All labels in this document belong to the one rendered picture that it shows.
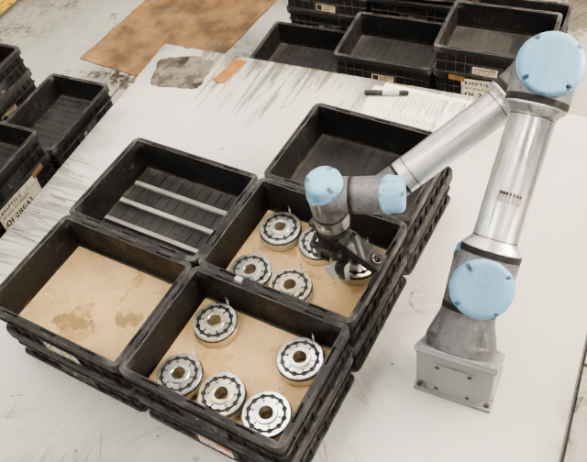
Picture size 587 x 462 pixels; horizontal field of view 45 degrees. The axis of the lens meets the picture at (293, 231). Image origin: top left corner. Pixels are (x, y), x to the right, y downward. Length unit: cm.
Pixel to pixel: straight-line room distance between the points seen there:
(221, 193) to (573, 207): 93
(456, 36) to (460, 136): 145
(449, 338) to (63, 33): 331
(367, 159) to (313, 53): 138
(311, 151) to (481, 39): 113
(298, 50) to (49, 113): 111
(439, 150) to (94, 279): 90
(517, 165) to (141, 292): 93
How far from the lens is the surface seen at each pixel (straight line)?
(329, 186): 136
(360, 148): 196
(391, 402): 165
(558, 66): 135
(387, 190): 137
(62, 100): 319
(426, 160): 149
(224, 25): 402
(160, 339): 161
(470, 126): 149
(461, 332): 150
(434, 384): 162
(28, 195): 276
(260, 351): 159
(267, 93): 238
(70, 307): 181
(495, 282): 134
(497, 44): 287
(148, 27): 416
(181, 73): 254
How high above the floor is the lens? 219
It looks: 50 degrees down
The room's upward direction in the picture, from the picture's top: 12 degrees counter-clockwise
